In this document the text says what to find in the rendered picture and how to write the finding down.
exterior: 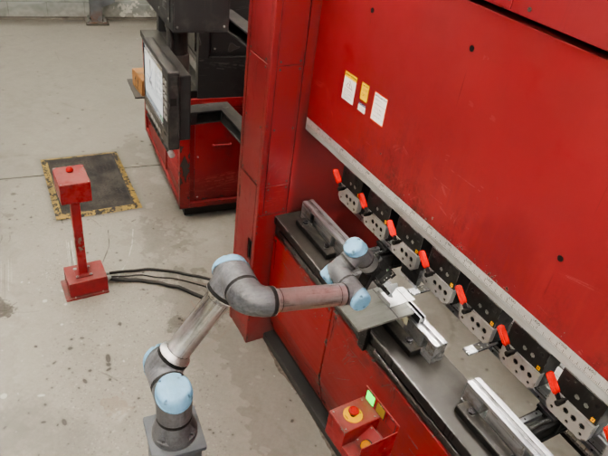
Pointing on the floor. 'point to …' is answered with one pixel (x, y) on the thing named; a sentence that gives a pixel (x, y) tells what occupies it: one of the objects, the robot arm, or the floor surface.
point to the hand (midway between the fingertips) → (384, 291)
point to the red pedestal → (97, 275)
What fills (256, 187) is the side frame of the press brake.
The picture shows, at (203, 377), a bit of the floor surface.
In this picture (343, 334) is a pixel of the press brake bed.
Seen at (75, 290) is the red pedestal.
